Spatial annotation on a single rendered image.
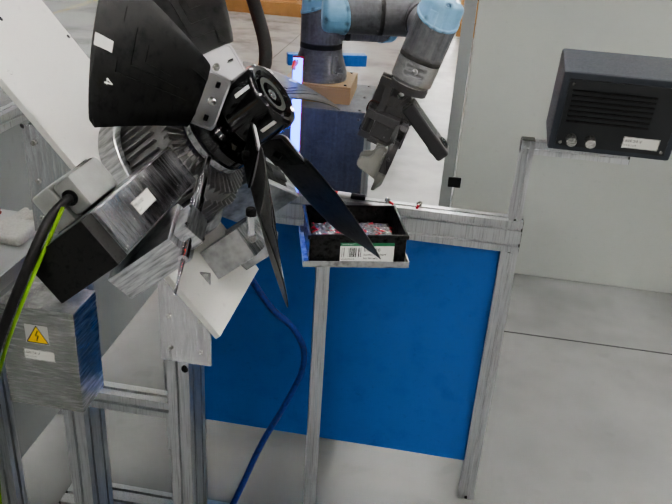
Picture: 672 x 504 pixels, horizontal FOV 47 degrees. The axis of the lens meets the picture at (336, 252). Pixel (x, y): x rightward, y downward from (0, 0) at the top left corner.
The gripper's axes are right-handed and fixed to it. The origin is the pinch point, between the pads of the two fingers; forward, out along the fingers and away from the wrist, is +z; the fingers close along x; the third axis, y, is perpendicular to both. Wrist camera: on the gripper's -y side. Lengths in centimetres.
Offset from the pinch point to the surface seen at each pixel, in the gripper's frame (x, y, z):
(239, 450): -40, 5, 111
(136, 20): 30, 41, -20
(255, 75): 9.3, 26.7, -13.2
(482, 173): -180, -44, 46
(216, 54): 5.6, 35.0, -12.8
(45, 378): 26, 43, 51
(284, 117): 12.5, 19.3, -9.4
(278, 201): -6.1, 17.0, 14.1
